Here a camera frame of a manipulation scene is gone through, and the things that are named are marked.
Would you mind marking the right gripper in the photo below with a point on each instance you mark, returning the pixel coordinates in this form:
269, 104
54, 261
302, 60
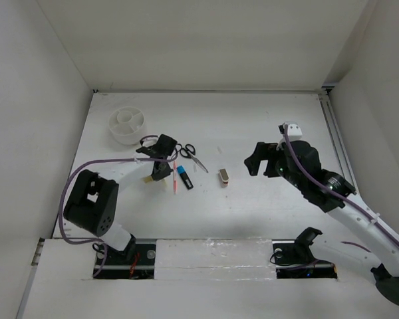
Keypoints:
265, 151

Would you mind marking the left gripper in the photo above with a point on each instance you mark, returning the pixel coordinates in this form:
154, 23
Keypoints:
157, 176

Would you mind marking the pink clear pen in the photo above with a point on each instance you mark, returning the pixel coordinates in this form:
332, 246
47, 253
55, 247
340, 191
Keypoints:
175, 184

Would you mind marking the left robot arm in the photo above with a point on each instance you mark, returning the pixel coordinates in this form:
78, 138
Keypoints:
92, 202

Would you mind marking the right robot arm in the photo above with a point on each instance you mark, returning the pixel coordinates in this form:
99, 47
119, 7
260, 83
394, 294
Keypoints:
298, 163

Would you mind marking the blue cap black highlighter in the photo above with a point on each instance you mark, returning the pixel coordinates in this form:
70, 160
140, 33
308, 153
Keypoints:
185, 178

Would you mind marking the beige eraser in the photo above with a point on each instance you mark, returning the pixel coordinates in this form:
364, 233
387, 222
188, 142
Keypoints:
148, 179

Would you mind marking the white round divided container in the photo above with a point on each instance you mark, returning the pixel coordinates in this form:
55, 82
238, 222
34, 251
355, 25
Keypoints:
127, 125

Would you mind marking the black handled scissors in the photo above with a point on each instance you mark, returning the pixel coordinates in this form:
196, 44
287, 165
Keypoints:
188, 151

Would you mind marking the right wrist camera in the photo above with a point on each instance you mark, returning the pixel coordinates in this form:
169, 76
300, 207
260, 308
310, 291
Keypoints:
291, 130

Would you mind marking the aluminium frame rail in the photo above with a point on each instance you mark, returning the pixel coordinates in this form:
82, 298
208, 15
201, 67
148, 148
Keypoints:
335, 157

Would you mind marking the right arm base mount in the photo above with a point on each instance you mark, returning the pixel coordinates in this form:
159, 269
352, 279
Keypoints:
293, 258

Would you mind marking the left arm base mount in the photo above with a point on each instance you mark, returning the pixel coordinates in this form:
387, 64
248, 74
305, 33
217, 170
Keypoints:
140, 266

